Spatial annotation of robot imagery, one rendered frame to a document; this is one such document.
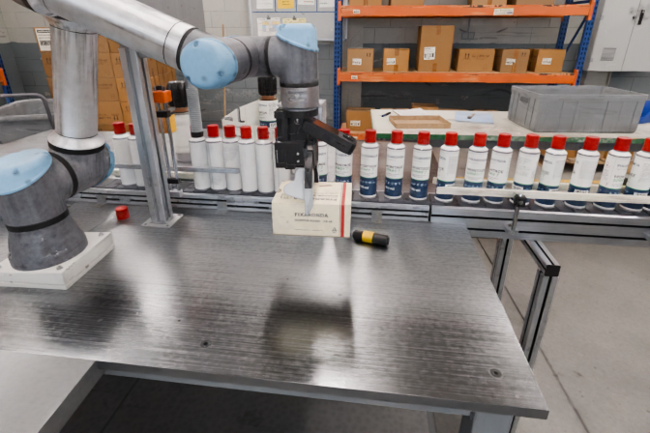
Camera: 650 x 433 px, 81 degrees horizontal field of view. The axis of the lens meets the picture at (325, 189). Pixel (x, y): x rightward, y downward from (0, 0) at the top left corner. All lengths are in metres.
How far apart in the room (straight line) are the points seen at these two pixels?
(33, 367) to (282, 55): 0.68
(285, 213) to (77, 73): 0.54
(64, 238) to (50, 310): 0.16
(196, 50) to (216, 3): 5.21
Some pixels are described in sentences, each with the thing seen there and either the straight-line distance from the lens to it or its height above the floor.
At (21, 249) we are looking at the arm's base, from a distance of 1.04.
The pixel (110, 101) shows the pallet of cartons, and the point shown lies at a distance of 4.88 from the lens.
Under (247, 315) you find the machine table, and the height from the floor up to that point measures 0.83.
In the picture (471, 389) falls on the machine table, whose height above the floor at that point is 0.83.
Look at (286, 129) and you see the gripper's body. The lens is 0.77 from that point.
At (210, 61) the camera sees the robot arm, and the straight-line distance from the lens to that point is 0.63.
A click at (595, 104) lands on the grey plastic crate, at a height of 0.96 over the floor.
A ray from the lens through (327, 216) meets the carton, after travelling 0.78.
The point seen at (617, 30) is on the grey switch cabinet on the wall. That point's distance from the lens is 5.96.
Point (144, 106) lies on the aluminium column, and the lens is 1.10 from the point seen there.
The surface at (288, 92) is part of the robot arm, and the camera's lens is 0.74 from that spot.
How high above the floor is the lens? 1.34
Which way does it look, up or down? 22 degrees down
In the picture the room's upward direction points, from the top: straight up
